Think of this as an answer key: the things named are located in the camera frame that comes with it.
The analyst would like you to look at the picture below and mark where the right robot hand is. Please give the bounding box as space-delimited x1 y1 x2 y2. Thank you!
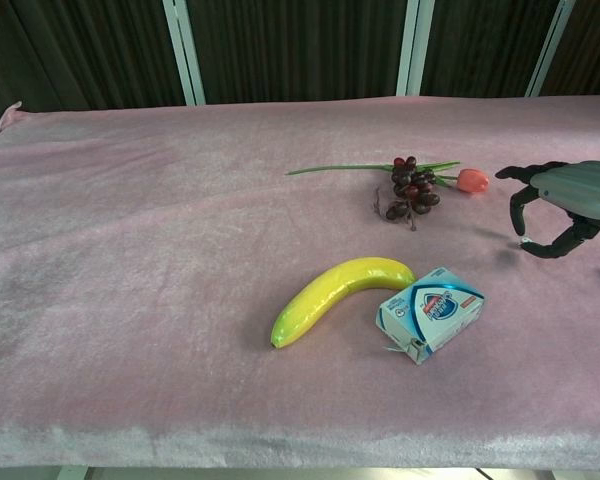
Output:
495 160 600 260

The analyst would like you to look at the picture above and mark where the dark red grape bunch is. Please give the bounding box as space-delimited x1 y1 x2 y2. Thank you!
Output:
373 156 442 232

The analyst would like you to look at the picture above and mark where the white metal post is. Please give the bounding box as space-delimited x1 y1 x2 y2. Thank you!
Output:
161 0 207 107
524 0 578 98
395 0 423 97

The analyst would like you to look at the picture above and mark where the yellow banana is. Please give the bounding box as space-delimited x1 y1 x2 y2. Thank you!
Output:
270 256 417 351

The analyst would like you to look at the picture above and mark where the pink artificial tulip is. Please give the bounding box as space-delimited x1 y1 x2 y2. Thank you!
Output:
285 160 491 196

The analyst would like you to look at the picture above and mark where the blue white soap box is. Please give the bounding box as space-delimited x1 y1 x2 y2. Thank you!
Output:
376 266 486 366

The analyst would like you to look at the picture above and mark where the pink fleece tablecloth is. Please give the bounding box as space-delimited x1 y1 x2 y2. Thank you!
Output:
0 93 600 472

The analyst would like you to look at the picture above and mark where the dark curtain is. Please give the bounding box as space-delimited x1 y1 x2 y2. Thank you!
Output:
0 0 600 144

